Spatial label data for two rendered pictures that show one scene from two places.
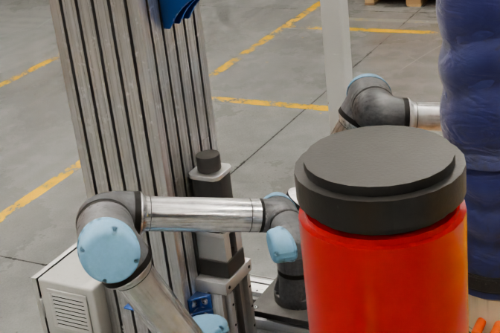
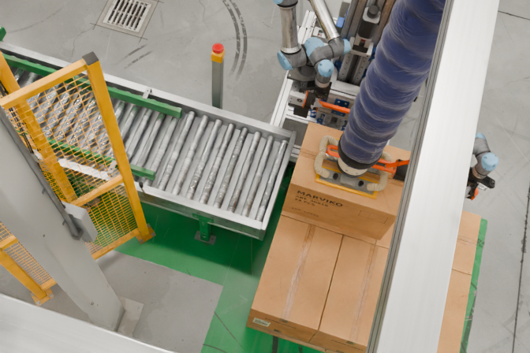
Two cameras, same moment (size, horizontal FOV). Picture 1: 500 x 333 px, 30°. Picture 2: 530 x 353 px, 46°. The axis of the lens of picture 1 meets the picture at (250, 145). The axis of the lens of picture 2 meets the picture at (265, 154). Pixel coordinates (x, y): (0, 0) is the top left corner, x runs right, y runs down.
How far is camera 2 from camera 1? 2.54 m
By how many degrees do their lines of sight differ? 60
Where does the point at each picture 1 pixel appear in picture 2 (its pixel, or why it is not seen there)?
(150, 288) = (282, 13)
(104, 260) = not seen: outside the picture
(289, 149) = not seen: outside the picture
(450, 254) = not seen: outside the picture
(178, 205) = (318, 6)
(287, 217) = (324, 49)
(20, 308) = not seen: outside the picture
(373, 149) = not seen: outside the picture
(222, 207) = (324, 24)
